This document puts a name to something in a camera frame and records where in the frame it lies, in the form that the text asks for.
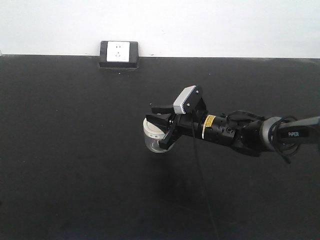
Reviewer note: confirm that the glass jar with beige lid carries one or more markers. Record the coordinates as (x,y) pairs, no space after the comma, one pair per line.
(152,135)

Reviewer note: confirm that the white socket in black box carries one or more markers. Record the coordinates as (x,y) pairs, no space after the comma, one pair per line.
(119,55)

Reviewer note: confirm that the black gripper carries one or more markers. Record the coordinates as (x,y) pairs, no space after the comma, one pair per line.
(190,124)

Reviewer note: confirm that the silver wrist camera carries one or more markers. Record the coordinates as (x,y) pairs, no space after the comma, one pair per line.
(187,100)

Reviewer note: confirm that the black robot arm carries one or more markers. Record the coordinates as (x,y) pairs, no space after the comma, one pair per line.
(242,131)

